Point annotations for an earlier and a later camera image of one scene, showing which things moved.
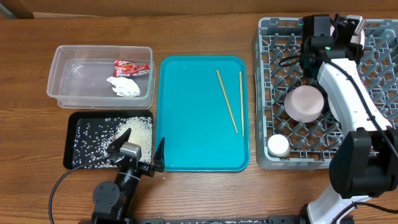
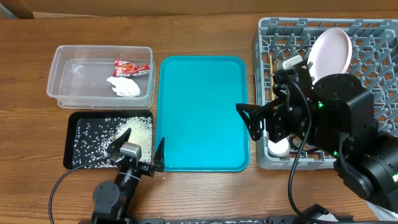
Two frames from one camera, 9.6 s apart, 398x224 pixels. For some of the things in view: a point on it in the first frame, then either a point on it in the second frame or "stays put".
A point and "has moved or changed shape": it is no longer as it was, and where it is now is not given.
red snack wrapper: x=124 y=69 stays put
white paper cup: x=278 y=145 stays put
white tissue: x=124 y=87 stays put
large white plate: x=359 y=38 has moved or changed shape
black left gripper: x=158 y=162 stays put
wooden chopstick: x=242 y=102 -> x=272 y=78
